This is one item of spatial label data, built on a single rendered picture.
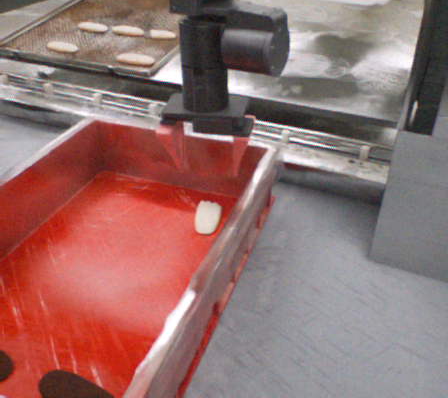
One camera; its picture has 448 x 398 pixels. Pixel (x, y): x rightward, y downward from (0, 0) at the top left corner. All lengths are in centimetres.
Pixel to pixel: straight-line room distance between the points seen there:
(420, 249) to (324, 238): 13
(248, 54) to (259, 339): 31
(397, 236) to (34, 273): 46
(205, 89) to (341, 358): 33
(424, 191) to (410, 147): 6
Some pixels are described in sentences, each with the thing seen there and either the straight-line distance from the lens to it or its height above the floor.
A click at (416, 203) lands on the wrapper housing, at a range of 58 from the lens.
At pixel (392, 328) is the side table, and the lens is 57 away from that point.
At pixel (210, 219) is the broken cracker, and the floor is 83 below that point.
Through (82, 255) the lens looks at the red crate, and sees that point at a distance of 64.
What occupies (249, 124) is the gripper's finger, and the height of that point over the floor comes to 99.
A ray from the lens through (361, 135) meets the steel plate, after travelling 96.
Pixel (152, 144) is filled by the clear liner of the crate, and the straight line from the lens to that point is 73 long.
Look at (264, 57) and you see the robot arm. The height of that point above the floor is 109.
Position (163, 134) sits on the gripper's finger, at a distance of 58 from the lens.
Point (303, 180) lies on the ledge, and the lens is 76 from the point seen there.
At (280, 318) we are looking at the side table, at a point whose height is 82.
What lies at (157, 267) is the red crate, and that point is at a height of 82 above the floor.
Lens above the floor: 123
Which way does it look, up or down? 31 degrees down
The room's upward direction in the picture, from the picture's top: straight up
